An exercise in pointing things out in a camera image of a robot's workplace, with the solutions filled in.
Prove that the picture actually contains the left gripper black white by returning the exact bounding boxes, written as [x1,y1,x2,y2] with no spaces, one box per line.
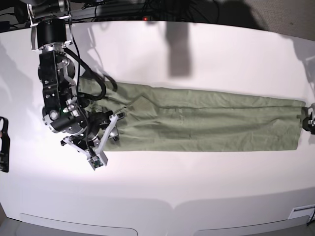
[298,103,315,134]

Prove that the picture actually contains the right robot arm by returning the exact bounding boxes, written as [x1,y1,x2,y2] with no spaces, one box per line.
[26,0,125,168]

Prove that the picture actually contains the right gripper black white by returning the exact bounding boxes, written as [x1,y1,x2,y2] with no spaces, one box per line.
[61,111,126,159]

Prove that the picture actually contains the green T-shirt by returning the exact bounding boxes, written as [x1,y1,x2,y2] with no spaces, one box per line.
[88,82,306,152]

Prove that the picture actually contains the black power strip red light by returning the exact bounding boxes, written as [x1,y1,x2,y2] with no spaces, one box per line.
[94,15,157,22]

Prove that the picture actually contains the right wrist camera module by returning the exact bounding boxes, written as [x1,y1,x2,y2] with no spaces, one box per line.
[88,152,108,171]

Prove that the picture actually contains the black device at table edge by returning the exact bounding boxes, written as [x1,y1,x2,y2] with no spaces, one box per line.
[0,117,10,173]

